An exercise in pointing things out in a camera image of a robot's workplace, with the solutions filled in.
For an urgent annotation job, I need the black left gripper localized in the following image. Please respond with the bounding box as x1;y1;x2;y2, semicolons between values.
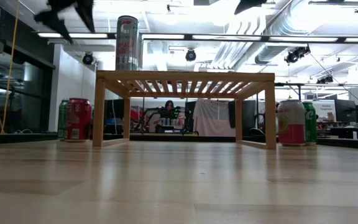
33;0;96;44

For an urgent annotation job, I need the tall white Celsius can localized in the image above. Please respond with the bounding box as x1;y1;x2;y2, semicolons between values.
115;15;140;72

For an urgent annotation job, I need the green soda can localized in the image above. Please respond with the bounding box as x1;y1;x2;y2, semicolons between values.
57;99;70;140
302;101;318;144

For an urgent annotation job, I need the red Coca-Cola can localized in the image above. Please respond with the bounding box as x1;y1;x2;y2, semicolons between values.
64;98;93;141

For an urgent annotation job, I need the wooden slatted shelf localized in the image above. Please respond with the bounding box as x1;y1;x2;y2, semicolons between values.
92;70;277;150

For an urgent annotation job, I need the black stage light cluster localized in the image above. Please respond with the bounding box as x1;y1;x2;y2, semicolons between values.
283;45;312;65

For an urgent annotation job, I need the black track light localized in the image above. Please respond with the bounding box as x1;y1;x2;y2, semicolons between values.
315;74;334;85

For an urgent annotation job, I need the white draped cloth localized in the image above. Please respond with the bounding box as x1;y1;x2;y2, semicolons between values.
193;98;237;137

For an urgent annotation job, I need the white pink Spindrift can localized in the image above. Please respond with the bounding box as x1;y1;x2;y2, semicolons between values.
277;99;306;146

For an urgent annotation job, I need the person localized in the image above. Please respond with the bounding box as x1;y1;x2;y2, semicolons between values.
163;100;176;125

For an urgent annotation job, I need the white notice board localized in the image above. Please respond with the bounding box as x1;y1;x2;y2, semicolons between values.
317;100;337;123

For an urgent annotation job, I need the silver ventilation duct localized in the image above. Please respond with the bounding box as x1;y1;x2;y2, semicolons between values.
211;0;313;71

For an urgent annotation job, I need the yellow hanging cable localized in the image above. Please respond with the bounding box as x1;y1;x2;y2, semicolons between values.
0;0;21;135

